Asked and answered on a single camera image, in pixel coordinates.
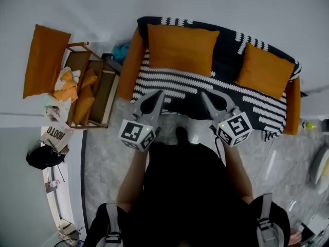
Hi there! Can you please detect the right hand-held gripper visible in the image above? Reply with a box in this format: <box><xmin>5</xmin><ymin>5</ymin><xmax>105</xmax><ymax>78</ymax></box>
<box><xmin>201</xmin><ymin>89</ymin><xmax>253</xmax><ymax>148</ymax></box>

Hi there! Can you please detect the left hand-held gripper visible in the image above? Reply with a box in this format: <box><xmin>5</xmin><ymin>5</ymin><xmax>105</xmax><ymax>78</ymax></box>
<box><xmin>118</xmin><ymin>90</ymin><xmax>165</xmax><ymax>152</ymax></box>

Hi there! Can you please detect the orange sofa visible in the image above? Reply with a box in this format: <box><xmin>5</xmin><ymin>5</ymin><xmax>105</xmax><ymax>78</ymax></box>
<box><xmin>117</xmin><ymin>16</ymin><xmax>303</xmax><ymax>142</ymax></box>

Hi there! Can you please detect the orange sofa cushion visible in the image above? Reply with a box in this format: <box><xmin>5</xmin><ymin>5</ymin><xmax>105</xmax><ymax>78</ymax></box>
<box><xmin>147</xmin><ymin>23</ymin><xmax>221</xmax><ymax>78</ymax></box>
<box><xmin>235</xmin><ymin>42</ymin><xmax>296</xmax><ymax>100</ymax></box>

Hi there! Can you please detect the person's right forearm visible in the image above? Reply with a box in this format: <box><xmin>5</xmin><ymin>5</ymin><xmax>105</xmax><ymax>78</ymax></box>
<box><xmin>222</xmin><ymin>144</ymin><xmax>255</xmax><ymax>206</ymax></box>

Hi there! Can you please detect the person's left forearm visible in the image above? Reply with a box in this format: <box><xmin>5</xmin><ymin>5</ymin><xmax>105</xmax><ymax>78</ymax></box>
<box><xmin>117</xmin><ymin>148</ymin><xmax>150</xmax><ymax>214</ymax></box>

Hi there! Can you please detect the black white striped blanket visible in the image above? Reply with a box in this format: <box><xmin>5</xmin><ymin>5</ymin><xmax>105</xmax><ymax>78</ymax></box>
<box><xmin>130</xmin><ymin>16</ymin><xmax>303</xmax><ymax>142</ymax></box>

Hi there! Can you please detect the person's left black shoe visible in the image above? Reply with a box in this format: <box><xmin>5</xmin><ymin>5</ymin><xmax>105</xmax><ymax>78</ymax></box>
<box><xmin>175</xmin><ymin>126</ymin><xmax>190</xmax><ymax>145</ymax></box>

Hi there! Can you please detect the wooden rattan shelf rack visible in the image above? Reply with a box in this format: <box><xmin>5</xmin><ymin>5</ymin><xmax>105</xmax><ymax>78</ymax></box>
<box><xmin>65</xmin><ymin>41</ymin><xmax>121</xmax><ymax>130</ymax></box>

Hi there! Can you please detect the teal cloth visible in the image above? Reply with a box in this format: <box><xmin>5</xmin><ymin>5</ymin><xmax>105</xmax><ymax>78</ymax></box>
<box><xmin>111</xmin><ymin>43</ymin><xmax>131</xmax><ymax>63</ymax></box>

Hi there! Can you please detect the small orange pillow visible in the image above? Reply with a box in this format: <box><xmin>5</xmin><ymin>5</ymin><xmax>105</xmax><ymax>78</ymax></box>
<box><xmin>82</xmin><ymin>67</ymin><xmax>99</xmax><ymax>89</ymax></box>
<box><xmin>72</xmin><ymin>85</ymin><xmax>96</xmax><ymax>127</ymax></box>

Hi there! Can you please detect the white cloth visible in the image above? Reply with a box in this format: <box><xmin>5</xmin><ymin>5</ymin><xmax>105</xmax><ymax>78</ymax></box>
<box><xmin>60</xmin><ymin>66</ymin><xmax>82</xmax><ymax>84</ymax></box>

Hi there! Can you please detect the orange cloth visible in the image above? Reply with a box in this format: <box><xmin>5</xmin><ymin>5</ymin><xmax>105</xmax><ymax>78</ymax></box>
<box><xmin>52</xmin><ymin>70</ymin><xmax>79</xmax><ymax>103</ymax></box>

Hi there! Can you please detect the pale crumpled cloth pile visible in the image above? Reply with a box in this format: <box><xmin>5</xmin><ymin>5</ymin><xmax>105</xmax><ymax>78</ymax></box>
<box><xmin>43</xmin><ymin>96</ymin><xmax>73</xmax><ymax>124</ymax></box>

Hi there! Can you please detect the person's black clothing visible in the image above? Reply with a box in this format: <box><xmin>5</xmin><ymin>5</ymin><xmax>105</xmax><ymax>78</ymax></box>
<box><xmin>86</xmin><ymin>140</ymin><xmax>291</xmax><ymax>247</ymax></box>

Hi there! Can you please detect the beige printed tote bag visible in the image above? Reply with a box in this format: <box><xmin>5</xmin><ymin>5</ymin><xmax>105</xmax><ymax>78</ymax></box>
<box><xmin>40</xmin><ymin>126</ymin><xmax>75</xmax><ymax>154</ymax></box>

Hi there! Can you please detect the large flat orange pillow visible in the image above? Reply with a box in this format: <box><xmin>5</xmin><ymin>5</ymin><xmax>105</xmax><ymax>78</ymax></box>
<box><xmin>22</xmin><ymin>24</ymin><xmax>72</xmax><ymax>99</ymax></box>

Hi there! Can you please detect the black bag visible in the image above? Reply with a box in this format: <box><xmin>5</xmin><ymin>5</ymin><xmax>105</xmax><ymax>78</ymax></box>
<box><xmin>25</xmin><ymin>145</ymin><xmax>67</xmax><ymax>170</ymax></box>

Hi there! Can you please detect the white round furniture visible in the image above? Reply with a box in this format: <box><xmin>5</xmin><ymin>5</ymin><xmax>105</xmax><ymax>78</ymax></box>
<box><xmin>309</xmin><ymin>145</ymin><xmax>329</xmax><ymax>196</ymax></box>

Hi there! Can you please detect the yellow item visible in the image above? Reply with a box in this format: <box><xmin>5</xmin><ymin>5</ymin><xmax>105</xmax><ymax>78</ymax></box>
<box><xmin>317</xmin><ymin>155</ymin><xmax>329</xmax><ymax>183</ymax></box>

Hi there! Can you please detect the person's left gray shoulder strap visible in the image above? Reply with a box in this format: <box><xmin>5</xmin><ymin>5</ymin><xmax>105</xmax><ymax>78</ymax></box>
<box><xmin>104</xmin><ymin>202</ymin><xmax>123</xmax><ymax>247</ymax></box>

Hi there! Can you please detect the person's gray shoulder strap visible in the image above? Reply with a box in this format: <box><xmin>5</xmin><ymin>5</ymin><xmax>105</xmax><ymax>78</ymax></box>
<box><xmin>256</xmin><ymin>193</ymin><xmax>278</xmax><ymax>247</ymax></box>
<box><xmin>104</xmin><ymin>202</ymin><xmax>123</xmax><ymax>247</ymax></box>

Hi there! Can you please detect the person's right gray shoulder strap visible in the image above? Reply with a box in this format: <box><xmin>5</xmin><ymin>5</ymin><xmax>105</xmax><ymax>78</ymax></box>
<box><xmin>256</xmin><ymin>193</ymin><xmax>278</xmax><ymax>247</ymax></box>

